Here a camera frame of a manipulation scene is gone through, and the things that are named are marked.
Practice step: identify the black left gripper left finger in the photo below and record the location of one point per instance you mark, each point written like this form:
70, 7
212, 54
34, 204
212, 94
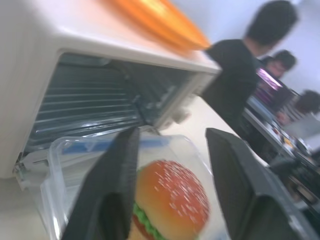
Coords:
105, 190

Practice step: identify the person in black shirt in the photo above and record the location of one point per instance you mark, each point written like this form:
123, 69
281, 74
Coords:
237, 75

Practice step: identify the toy hamburger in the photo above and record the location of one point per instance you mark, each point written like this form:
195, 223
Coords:
172, 197

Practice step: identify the orange plate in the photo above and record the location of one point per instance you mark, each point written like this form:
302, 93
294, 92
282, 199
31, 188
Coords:
172, 22

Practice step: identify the clear plastic food container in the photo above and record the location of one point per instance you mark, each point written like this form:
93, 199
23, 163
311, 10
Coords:
62, 175

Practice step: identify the white toaster oven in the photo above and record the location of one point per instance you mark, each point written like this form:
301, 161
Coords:
82, 82

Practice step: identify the person with glasses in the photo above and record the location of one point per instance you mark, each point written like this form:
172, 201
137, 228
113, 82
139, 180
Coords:
280, 65

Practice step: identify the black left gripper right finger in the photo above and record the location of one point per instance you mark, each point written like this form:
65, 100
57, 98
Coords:
240, 185

